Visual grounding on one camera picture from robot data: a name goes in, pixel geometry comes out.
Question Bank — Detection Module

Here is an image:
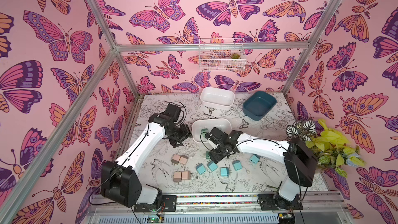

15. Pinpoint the pink plug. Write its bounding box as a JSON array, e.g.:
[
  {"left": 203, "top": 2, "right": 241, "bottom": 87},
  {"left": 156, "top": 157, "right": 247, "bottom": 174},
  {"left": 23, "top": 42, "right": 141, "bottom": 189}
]
[
  {"left": 179, "top": 156, "right": 189, "bottom": 166},
  {"left": 181, "top": 171, "right": 191, "bottom": 180},
  {"left": 173, "top": 171, "right": 182, "bottom": 183},
  {"left": 171, "top": 154, "right": 181, "bottom": 165}
]

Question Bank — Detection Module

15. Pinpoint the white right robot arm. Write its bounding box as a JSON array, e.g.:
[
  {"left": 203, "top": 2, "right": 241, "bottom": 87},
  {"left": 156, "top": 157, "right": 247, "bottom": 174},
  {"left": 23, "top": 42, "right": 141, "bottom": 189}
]
[{"left": 200, "top": 127, "right": 318, "bottom": 203}]

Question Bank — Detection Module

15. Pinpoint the dark teal storage box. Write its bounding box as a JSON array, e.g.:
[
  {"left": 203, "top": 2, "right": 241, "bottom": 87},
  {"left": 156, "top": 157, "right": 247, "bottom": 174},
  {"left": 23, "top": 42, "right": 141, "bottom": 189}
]
[{"left": 243, "top": 91, "right": 277, "bottom": 121}]

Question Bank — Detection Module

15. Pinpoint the aluminium frame top bar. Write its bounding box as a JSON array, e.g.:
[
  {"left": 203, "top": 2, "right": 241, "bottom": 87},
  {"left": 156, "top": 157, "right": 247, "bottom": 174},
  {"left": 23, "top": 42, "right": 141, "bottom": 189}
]
[{"left": 117, "top": 42, "right": 309, "bottom": 52}]

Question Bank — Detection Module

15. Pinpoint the aluminium frame post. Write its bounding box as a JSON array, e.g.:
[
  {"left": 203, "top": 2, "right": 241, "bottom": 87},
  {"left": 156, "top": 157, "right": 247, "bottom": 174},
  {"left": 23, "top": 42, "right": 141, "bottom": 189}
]
[
  {"left": 282, "top": 0, "right": 358, "bottom": 95},
  {"left": 87, "top": 0, "right": 140, "bottom": 98}
]

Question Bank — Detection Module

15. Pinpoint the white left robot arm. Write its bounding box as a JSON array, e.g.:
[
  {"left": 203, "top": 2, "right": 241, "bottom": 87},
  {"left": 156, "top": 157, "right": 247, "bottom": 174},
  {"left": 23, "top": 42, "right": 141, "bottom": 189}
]
[{"left": 100, "top": 102, "right": 192, "bottom": 211}]

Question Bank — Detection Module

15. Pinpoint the pink plug lower left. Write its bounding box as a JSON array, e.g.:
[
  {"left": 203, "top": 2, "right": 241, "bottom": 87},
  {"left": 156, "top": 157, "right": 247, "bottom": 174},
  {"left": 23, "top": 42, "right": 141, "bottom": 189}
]
[{"left": 173, "top": 171, "right": 182, "bottom": 183}]

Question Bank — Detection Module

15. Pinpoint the small green succulent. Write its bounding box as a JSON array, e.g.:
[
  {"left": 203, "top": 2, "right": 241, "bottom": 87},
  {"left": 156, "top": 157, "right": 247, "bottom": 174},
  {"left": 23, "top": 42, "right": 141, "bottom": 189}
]
[{"left": 230, "top": 53, "right": 241, "bottom": 60}]

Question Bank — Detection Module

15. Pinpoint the pink plug upper right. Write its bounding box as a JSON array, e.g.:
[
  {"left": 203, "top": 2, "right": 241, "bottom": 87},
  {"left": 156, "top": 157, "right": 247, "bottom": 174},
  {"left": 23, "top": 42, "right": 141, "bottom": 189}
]
[{"left": 179, "top": 156, "right": 189, "bottom": 166}]

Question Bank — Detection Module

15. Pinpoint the aluminium frame post left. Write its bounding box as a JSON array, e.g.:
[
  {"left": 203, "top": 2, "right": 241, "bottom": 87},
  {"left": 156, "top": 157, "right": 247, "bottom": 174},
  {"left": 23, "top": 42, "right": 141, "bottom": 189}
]
[{"left": 87, "top": 0, "right": 140, "bottom": 98}]

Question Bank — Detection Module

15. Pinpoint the potted green plant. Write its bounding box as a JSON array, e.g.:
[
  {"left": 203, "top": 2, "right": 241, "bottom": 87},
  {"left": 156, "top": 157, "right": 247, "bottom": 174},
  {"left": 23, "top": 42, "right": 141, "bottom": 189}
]
[{"left": 286, "top": 119, "right": 366, "bottom": 177}]

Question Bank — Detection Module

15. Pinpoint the blue plug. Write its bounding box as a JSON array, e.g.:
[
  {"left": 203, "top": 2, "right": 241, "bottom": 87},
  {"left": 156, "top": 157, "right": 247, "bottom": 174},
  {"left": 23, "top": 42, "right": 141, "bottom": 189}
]
[
  {"left": 232, "top": 160, "right": 243, "bottom": 171},
  {"left": 220, "top": 167, "right": 230, "bottom": 177},
  {"left": 207, "top": 161, "right": 218, "bottom": 172},
  {"left": 250, "top": 154, "right": 260, "bottom": 165},
  {"left": 195, "top": 163, "right": 206, "bottom": 175}
]

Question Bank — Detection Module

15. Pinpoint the pink plug upper left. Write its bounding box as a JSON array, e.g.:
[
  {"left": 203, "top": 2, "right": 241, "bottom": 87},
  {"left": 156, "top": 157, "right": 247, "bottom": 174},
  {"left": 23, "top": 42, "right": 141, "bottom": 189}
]
[{"left": 171, "top": 154, "right": 181, "bottom": 165}]

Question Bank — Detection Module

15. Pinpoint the aluminium frame left beam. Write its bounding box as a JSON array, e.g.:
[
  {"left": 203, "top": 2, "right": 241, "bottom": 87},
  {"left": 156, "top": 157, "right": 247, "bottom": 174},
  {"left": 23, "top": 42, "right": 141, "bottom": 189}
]
[{"left": 1, "top": 48, "right": 117, "bottom": 224}]

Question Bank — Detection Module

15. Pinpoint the pink plug lower right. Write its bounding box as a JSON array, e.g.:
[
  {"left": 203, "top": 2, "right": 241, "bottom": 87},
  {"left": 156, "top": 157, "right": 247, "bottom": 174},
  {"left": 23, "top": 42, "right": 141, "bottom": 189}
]
[{"left": 181, "top": 171, "right": 191, "bottom": 180}]

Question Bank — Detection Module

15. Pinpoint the white storage box front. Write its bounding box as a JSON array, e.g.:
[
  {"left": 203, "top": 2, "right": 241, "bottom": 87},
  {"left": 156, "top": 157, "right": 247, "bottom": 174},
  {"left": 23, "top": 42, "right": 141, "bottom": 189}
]
[{"left": 192, "top": 118, "right": 232, "bottom": 144}]

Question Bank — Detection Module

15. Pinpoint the white storage box rear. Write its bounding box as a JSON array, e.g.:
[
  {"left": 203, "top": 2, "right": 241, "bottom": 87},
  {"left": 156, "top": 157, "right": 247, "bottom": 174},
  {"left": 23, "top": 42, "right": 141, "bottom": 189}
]
[{"left": 200, "top": 87, "right": 235, "bottom": 111}]

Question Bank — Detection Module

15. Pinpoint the white wire wall basket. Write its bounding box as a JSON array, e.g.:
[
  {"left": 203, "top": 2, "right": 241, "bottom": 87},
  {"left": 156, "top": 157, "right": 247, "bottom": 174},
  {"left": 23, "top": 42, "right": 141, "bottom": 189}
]
[{"left": 198, "top": 49, "right": 247, "bottom": 73}]

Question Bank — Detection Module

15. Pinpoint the white storage box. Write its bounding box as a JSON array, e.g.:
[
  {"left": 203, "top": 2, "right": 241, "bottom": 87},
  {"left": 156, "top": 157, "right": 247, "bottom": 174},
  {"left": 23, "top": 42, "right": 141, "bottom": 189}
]
[
  {"left": 200, "top": 87, "right": 235, "bottom": 111},
  {"left": 192, "top": 118, "right": 232, "bottom": 144}
]

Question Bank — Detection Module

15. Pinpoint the aluminium frame post right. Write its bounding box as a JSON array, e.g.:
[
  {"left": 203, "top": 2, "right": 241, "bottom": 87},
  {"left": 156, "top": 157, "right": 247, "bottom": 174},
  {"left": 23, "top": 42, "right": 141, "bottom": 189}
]
[{"left": 282, "top": 0, "right": 358, "bottom": 95}]

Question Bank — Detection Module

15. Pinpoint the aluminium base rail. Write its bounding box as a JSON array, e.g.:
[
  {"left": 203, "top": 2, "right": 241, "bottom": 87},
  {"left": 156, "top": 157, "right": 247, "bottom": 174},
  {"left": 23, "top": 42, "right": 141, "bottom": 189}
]
[{"left": 83, "top": 191, "right": 355, "bottom": 224}]

